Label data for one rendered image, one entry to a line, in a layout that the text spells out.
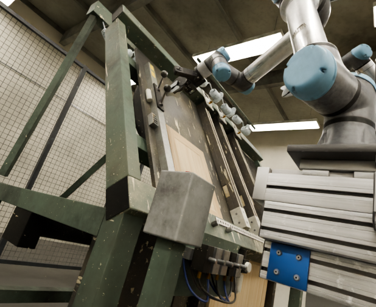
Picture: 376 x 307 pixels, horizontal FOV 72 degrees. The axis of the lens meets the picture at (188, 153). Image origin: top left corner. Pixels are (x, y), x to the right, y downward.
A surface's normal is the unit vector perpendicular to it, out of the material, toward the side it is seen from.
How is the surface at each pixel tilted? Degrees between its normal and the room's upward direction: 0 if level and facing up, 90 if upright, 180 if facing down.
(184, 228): 90
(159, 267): 90
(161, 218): 90
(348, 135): 73
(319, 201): 90
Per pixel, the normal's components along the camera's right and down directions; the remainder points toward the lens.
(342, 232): -0.56, -0.40
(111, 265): 0.78, 0.00
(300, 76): -0.83, -0.26
